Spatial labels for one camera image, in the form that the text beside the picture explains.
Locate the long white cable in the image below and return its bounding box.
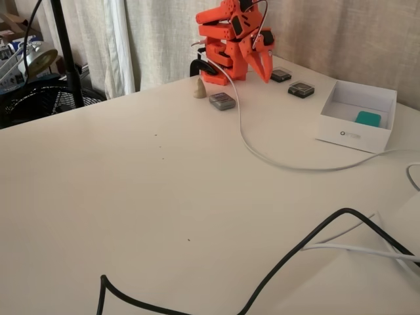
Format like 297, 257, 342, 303
190, 38, 420, 192

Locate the thick black cable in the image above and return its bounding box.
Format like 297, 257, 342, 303
96, 207, 420, 315

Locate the thin black lamp cable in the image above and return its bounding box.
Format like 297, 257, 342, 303
22, 0, 44, 79

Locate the green cube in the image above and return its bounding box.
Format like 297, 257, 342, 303
353, 110, 383, 127

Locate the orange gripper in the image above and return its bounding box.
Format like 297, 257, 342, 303
238, 27, 276, 84

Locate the black floor fan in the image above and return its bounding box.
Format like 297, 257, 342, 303
0, 78, 108, 129

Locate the white cardboard box bin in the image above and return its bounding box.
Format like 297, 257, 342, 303
315, 79, 398, 154

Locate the robot gripper wire loop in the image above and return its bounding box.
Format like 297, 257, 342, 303
251, 0, 269, 50

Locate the grey plastic case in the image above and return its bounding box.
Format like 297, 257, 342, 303
209, 92, 238, 112

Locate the black box with clear lid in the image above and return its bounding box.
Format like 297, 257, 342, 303
270, 67, 292, 83
287, 80, 316, 98

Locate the black stand pole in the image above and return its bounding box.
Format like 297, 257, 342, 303
51, 0, 85, 108

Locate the short white cable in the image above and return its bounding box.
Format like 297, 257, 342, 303
300, 243, 420, 280

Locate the silver desk lamp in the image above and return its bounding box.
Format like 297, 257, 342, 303
0, 41, 59, 81

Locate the beige curtain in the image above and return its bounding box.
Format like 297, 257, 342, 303
42, 0, 420, 111

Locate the white sheer curtain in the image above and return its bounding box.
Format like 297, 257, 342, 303
103, 0, 137, 100

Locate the beige small figurine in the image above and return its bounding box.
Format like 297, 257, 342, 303
192, 77, 208, 99

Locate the black table clamp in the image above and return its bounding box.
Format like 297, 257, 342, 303
189, 58, 220, 78

